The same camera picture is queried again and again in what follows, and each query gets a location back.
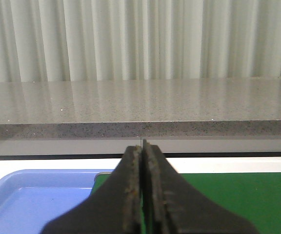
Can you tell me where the grey stone countertop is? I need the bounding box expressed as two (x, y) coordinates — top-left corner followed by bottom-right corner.
(0, 77), (281, 140)

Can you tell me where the white pleated curtain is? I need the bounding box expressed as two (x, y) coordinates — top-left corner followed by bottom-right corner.
(0, 0), (281, 82)

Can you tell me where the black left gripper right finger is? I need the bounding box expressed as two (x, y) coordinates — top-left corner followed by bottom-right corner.
(142, 140), (257, 234)

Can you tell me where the green conveyor belt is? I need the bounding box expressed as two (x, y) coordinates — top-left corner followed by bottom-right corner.
(92, 172), (281, 234)

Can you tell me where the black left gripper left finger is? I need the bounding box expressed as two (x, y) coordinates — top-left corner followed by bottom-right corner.
(41, 146), (141, 234)

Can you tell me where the blue plastic tray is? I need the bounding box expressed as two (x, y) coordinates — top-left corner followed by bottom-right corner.
(0, 169), (102, 234)

